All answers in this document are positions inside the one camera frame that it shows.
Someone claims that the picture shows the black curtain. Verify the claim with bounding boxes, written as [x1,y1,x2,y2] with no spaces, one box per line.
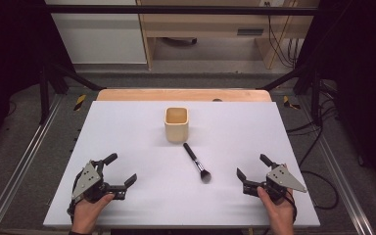
[0,0,76,160]
[293,0,376,200]

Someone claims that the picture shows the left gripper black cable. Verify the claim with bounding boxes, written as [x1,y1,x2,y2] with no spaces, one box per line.
[66,174,81,224]

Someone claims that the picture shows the person's left hand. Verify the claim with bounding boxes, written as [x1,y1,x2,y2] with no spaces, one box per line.
[70,192,116,235]

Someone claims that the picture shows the white cabinet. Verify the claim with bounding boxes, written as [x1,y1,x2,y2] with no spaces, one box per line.
[44,0,148,65]

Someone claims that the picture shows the person's right hand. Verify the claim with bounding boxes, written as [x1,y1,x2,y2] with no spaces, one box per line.
[257,186,297,235]

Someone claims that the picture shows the black hanging desk cables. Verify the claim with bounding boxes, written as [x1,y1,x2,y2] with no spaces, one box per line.
[263,0,306,70]

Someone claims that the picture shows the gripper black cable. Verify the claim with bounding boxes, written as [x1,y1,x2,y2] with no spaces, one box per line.
[66,174,81,224]
[285,188,299,226]

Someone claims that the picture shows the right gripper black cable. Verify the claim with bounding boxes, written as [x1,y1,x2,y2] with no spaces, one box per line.
[285,188,299,226]

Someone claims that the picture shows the black frame strut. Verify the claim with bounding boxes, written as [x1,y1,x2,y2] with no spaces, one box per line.
[257,65,323,127]
[38,62,108,125]

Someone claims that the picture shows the black floor cables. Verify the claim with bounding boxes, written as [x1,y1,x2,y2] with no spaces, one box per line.
[286,81,341,211]

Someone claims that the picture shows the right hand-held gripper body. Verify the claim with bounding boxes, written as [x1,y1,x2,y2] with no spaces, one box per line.
[243,164,308,202]

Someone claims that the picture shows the black horizontal frame bar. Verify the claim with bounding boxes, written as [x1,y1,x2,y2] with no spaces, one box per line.
[42,4,321,16]

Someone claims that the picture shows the light wooden desk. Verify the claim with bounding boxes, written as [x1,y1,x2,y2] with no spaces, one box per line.
[136,0,321,71]

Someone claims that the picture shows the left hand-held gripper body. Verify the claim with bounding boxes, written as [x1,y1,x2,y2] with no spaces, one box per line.
[70,159,127,204]

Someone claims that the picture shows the cream square cup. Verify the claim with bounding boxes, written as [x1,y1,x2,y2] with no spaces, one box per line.
[164,106,190,143]

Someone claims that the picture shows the yellow black tape strip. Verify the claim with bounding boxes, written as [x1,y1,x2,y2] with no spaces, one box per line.
[282,95,302,111]
[72,94,88,113]

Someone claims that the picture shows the aluminium floor rail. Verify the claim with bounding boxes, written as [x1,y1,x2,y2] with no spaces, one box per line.
[297,96,376,235]
[0,93,64,235]

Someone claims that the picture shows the black makeup brush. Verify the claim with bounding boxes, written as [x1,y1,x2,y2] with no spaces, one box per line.
[182,142,212,184]

